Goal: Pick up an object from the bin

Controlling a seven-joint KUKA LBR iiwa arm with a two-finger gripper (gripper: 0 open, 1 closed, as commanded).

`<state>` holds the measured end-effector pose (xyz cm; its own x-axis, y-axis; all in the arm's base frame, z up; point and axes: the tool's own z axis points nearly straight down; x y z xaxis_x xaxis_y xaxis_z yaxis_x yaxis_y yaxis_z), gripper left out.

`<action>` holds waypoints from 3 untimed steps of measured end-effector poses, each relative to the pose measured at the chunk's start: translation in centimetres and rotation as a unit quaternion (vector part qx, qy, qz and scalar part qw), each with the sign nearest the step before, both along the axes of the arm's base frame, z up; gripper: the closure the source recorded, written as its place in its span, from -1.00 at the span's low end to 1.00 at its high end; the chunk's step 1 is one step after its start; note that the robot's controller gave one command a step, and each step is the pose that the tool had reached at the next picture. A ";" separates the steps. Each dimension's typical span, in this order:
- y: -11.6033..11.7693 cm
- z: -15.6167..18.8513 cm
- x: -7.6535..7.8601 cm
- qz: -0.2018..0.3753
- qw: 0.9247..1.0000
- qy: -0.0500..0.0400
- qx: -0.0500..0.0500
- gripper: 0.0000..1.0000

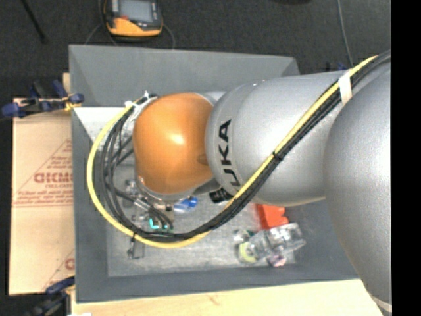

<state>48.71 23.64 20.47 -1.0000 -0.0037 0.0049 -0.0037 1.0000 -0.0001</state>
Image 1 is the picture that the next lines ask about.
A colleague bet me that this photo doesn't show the brown cardboard board, red print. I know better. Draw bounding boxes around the brown cardboard board, red print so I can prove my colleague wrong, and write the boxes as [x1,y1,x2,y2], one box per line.
[8,97,76,296]

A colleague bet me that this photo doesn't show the clear plastic bottle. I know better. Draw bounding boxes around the clear plastic bottle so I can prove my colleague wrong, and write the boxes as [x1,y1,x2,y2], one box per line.
[250,222,307,268]

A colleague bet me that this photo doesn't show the black cylinder on white bracket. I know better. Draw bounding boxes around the black cylinder on white bracket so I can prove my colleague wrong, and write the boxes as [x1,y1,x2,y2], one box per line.
[208,188,233,207]

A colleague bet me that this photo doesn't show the yellow-green ring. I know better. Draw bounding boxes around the yellow-green ring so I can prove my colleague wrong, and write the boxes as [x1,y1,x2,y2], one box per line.
[237,241,259,265]

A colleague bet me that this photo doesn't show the grey metal bin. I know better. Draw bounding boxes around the grey metal bin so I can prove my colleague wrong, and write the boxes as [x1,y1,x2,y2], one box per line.
[68,44,361,302]

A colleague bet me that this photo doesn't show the orange-red block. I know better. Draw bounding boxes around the orange-red block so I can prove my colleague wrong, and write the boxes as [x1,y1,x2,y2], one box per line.
[256,203,289,230]

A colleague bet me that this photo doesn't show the blue and white small object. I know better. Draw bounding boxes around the blue and white small object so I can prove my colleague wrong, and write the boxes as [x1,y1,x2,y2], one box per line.
[173,196,199,214]

